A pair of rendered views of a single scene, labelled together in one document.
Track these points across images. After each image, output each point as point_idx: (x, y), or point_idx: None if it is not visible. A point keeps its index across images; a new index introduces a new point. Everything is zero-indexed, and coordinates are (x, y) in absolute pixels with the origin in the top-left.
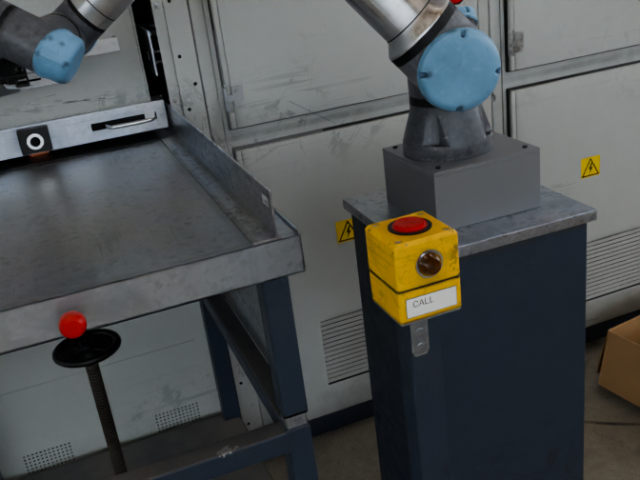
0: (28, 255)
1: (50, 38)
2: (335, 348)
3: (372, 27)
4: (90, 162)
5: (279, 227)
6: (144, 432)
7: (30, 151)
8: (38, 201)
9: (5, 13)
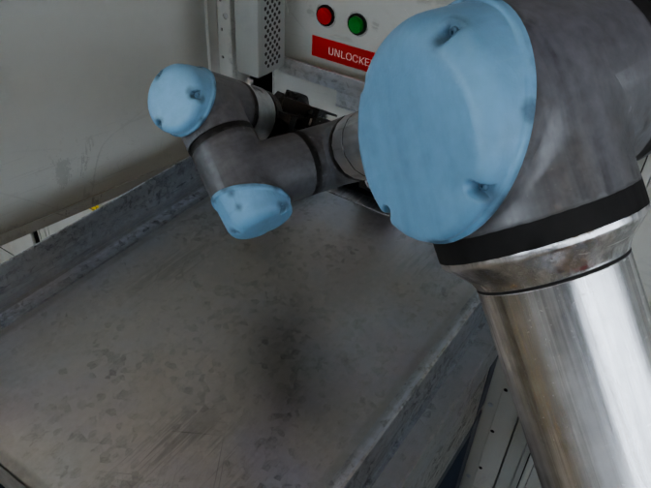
0: (133, 379)
1: (231, 194)
2: None
3: None
4: (398, 241)
5: None
6: None
7: (366, 188)
8: (274, 278)
9: (206, 135)
